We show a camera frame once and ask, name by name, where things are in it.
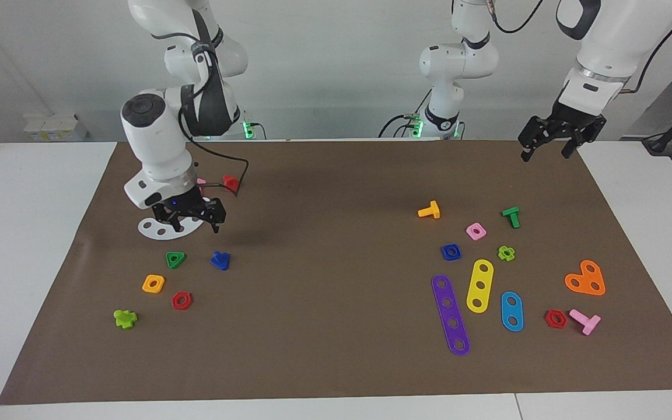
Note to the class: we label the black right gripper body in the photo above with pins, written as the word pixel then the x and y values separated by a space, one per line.
pixel 190 209

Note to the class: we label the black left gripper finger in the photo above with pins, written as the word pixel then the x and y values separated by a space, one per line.
pixel 574 144
pixel 534 137

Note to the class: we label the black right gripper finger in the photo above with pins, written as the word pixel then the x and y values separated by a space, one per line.
pixel 177 223
pixel 218 219

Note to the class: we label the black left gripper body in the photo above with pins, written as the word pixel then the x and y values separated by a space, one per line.
pixel 575 119

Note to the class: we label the blue triangle-head bolt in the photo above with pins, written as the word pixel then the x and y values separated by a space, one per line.
pixel 220 261

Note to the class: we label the blue square nut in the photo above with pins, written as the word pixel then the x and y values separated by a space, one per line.
pixel 444 252

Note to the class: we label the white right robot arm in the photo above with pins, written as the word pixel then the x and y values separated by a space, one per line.
pixel 155 140

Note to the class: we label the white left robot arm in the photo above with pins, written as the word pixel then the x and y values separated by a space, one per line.
pixel 610 41

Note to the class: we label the white curved perforated plate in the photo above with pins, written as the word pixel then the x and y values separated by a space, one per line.
pixel 152 231

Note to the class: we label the pink plastic bolt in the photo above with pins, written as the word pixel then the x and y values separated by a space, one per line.
pixel 587 322
pixel 201 185

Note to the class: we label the red plastic bolt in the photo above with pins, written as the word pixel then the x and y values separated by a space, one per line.
pixel 231 183

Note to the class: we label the green triangle nut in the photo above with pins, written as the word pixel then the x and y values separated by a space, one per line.
pixel 170 261

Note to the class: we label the orange square nut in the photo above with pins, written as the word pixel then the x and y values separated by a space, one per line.
pixel 147 284

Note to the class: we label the red hex nut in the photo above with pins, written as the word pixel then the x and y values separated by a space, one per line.
pixel 549 319
pixel 176 301

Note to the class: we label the dark green plastic bolt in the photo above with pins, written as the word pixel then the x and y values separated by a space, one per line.
pixel 511 213

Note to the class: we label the lime green cross bolt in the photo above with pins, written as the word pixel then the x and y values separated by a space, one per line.
pixel 125 319

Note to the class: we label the pink square nut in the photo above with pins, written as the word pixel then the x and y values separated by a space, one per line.
pixel 470 233

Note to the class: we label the lime green cross nut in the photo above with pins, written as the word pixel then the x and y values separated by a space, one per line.
pixel 501 254

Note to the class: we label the orange plastic bolt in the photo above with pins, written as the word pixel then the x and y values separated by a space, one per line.
pixel 431 211

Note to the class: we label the orange heart-shaped plate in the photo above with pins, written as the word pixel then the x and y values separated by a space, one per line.
pixel 584 287

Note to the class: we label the yellow three-hole strip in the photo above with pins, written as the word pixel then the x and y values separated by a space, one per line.
pixel 480 279

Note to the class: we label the white box stack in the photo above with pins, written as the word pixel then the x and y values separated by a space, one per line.
pixel 56 127

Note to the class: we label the brown table mat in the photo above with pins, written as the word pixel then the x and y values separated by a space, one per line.
pixel 336 326

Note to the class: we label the blue two-hole strip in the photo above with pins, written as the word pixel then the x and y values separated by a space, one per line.
pixel 511 311

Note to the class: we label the purple four-hole strip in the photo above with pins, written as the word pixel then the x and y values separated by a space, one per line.
pixel 450 314

